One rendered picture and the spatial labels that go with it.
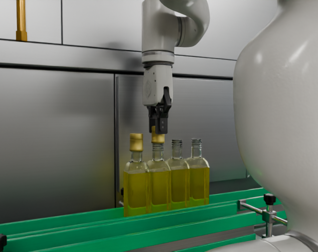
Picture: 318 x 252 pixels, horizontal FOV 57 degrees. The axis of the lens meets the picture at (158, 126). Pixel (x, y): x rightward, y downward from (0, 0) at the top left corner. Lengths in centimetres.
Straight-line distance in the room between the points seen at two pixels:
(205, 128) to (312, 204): 68
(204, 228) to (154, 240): 12
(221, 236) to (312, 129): 50
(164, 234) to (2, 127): 49
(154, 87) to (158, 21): 16
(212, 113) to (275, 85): 70
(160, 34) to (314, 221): 54
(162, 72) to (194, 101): 26
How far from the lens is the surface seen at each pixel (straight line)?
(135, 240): 65
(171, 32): 75
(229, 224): 75
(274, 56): 30
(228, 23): 110
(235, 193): 97
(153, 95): 72
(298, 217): 38
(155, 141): 74
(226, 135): 103
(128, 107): 85
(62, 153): 85
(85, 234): 69
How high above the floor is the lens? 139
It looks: 3 degrees down
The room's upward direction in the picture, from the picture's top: straight up
